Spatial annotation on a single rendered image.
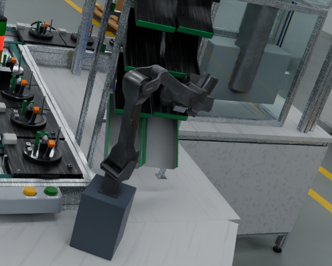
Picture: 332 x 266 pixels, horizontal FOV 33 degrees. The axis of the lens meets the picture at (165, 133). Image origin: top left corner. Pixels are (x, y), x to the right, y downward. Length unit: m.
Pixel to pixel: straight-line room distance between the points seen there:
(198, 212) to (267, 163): 1.12
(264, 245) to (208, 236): 1.74
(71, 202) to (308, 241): 2.37
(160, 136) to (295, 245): 1.98
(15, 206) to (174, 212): 0.62
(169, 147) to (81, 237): 0.56
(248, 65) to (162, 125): 0.90
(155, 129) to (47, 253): 0.66
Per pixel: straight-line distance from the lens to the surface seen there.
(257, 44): 2.88
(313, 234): 4.12
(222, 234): 2.08
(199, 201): 2.21
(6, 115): 2.26
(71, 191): 1.91
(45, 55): 3.14
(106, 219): 1.70
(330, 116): 5.85
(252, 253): 3.63
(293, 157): 3.28
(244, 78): 2.93
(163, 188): 2.22
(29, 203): 1.81
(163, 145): 2.11
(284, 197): 3.43
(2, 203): 1.79
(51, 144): 1.90
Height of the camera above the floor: 1.97
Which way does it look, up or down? 24 degrees down
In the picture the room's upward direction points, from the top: 17 degrees clockwise
